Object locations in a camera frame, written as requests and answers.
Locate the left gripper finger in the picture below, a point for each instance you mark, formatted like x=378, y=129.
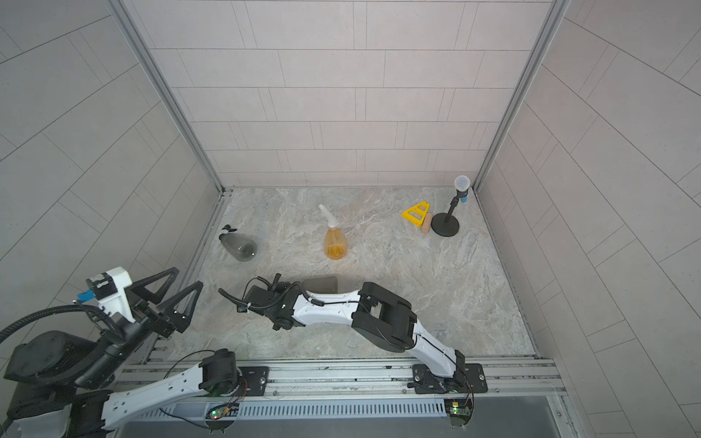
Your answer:
x=153, y=289
x=186, y=301

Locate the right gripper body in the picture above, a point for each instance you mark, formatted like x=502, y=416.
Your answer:
x=272, y=313

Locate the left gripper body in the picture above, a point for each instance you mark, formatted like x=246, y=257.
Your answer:
x=144, y=316

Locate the orange plastic bottle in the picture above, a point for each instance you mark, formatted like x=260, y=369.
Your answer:
x=335, y=245

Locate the black white spray nozzle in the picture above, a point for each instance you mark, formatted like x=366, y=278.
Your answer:
x=227, y=229

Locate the clear spray nozzle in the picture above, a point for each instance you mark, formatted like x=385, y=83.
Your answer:
x=332, y=221

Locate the dark grey bottle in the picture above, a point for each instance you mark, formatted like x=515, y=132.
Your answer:
x=321, y=285

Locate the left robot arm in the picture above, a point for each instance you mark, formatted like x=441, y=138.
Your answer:
x=63, y=381

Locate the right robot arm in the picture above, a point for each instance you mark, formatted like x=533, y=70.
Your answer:
x=380, y=316

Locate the yellow triangle block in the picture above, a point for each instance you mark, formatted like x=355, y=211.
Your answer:
x=417, y=214

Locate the microphone on black stand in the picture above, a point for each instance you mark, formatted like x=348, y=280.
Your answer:
x=446, y=224

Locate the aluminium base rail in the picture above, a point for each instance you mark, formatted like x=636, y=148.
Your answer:
x=337, y=389

